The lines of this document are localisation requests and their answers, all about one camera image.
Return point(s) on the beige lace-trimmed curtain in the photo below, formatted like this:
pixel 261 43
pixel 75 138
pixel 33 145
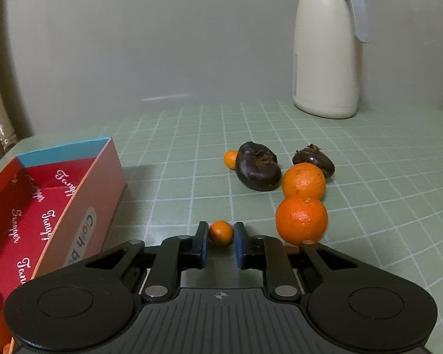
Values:
pixel 0 118

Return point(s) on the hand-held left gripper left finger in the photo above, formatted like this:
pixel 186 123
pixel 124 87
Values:
pixel 203 245

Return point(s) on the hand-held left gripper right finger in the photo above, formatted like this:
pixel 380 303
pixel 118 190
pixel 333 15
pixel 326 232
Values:
pixel 238 247

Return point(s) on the cream thermos jug grey lid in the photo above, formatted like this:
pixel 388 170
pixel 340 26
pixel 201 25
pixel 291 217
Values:
pixel 325 62

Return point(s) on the green grid tablecloth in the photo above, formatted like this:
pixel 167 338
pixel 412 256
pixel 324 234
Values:
pixel 373 191

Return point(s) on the small orange kumquat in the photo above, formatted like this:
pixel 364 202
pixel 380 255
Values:
pixel 229 159
pixel 220 233

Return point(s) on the colourful cardboard box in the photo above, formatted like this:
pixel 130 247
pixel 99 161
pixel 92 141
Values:
pixel 96 177

